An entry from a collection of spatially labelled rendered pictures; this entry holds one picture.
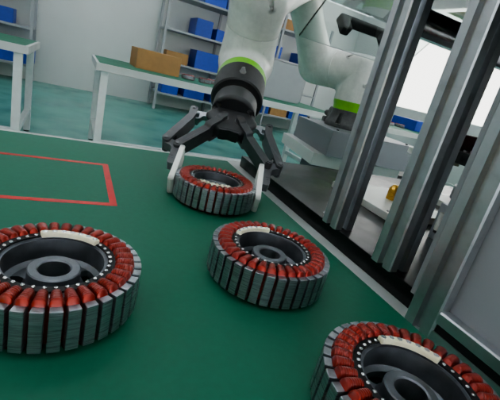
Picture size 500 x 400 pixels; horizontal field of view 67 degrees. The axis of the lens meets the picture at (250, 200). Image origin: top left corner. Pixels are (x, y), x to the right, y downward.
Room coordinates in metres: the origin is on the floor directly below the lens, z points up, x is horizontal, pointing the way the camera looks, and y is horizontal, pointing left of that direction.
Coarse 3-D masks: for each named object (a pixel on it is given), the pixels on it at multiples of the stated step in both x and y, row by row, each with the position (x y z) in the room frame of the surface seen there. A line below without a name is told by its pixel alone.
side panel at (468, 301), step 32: (480, 160) 0.31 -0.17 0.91; (480, 192) 0.31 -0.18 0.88; (448, 224) 0.32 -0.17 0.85; (480, 224) 0.29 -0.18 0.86; (448, 256) 0.31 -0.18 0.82; (480, 256) 0.30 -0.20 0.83; (448, 288) 0.29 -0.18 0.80; (480, 288) 0.29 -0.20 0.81; (416, 320) 0.31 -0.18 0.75; (448, 320) 0.28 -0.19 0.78; (480, 320) 0.28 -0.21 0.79; (448, 352) 0.27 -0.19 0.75; (480, 352) 0.26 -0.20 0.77
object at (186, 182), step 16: (176, 176) 0.47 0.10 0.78; (192, 176) 0.47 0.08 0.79; (208, 176) 0.53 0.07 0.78; (224, 176) 0.53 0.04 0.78; (240, 176) 0.53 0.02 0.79; (176, 192) 0.46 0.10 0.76; (192, 192) 0.45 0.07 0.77; (208, 192) 0.45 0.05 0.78; (224, 192) 0.45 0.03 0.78; (240, 192) 0.46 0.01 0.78; (208, 208) 0.44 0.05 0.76; (224, 208) 0.45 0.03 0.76; (240, 208) 0.46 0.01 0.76
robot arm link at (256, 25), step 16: (240, 0) 0.69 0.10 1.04; (256, 0) 0.68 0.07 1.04; (272, 0) 0.69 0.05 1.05; (288, 0) 0.71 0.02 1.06; (304, 0) 0.80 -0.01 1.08; (240, 16) 0.71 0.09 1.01; (256, 16) 0.70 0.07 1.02; (272, 16) 0.70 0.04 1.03; (240, 32) 0.72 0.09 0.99; (256, 32) 0.71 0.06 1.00; (272, 32) 0.73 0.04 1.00
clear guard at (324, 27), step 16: (336, 0) 0.64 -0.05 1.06; (352, 0) 0.62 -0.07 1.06; (368, 0) 0.60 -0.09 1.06; (384, 0) 0.57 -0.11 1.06; (448, 0) 0.50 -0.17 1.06; (464, 0) 0.49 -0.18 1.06; (320, 16) 0.68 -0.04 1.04; (336, 16) 0.68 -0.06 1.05; (352, 16) 0.69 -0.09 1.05; (368, 16) 0.70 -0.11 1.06; (384, 16) 0.67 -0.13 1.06; (448, 16) 0.57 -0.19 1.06; (304, 32) 0.70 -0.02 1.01; (320, 32) 0.70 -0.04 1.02; (336, 32) 0.71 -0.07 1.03; (352, 32) 0.72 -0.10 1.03; (368, 32) 0.72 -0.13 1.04; (352, 48) 0.75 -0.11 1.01; (368, 48) 0.76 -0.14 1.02
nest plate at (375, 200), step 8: (368, 192) 0.66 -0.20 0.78; (376, 192) 0.68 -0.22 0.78; (384, 192) 0.70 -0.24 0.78; (368, 200) 0.60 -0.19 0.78; (376, 200) 0.62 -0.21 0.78; (384, 200) 0.63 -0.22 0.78; (368, 208) 0.59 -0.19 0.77; (376, 208) 0.58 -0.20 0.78; (384, 208) 0.58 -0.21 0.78; (384, 216) 0.56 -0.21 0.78; (432, 216) 0.61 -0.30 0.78; (432, 224) 0.60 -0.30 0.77
